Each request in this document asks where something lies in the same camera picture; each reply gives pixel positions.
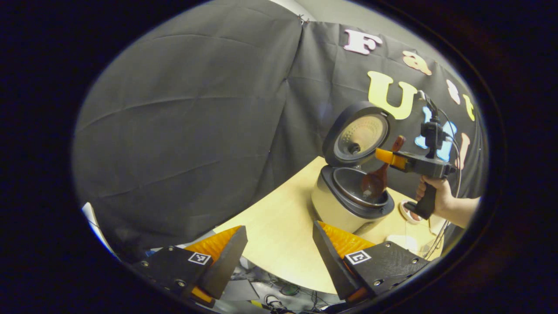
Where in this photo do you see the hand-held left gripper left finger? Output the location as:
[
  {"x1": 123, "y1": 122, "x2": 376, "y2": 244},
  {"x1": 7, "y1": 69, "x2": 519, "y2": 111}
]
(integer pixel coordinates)
[{"x1": 131, "y1": 225, "x2": 248, "y2": 308}]

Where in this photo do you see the tangle of floor cables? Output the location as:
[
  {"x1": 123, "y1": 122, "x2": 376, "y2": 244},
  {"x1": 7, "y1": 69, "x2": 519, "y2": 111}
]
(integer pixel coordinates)
[{"x1": 231, "y1": 266, "x2": 336, "y2": 314}]

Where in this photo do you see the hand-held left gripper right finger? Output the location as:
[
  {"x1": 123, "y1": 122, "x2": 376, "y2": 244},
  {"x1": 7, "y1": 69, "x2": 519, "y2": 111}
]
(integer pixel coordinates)
[{"x1": 313, "y1": 221, "x2": 432, "y2": 304}]

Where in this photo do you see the silver black rice cooker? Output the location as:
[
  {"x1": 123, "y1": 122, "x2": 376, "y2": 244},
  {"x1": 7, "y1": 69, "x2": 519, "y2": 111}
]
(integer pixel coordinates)
[{"x1": 311, "y1": 101, "x2": 395, "y2": 235}]

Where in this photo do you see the white round plate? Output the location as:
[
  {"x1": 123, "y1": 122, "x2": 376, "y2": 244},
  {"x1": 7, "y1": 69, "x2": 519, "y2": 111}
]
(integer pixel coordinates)
[{"x1": 399, "y1": 200, "x2": 423, "y2": 224}]

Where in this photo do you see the brown wooden spoon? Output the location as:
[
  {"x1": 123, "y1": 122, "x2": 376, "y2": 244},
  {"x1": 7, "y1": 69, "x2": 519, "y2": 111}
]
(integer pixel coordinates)
[{"x1": 361, "y1": 135, "x2": 406, "y2": 199}]

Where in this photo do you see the clear glass tray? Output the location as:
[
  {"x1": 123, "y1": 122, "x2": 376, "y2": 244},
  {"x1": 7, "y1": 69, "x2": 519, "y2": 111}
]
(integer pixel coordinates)
[{"x1": 386, "y1": 218, "x2": 443, "y2": 258}]

